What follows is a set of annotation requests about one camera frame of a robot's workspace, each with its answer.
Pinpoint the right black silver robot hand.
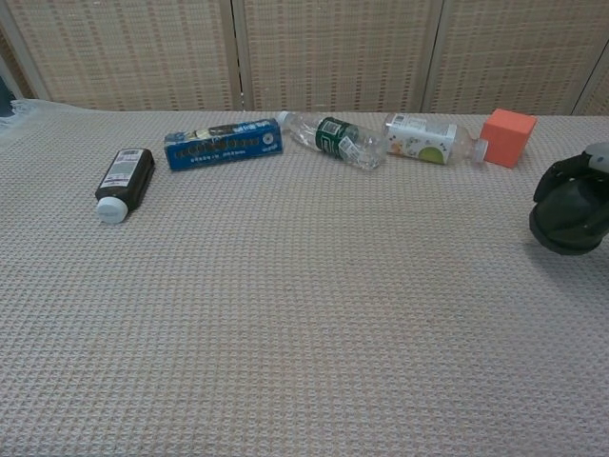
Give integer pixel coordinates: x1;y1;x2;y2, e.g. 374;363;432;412
532;141;609;206

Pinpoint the orange cube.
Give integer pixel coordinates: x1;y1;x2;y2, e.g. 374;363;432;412
481;108;539;169

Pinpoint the bamboo folding screen panel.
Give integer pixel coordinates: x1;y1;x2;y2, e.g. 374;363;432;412
0;0;242;113
421;0;609;115
573;56;609;117
232;0;443;114

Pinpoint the clear water bottle green label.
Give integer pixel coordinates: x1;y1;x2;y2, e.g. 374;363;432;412
277;110;389;170

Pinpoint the beige woven fringed tablecloth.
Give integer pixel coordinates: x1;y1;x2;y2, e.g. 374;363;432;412
0;98;609;457

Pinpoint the blue toothpaste box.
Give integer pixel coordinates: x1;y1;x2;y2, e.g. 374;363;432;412
164;117;285;171

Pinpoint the dark brown bottle white cap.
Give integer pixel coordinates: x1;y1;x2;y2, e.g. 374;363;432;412
94;147;156;225

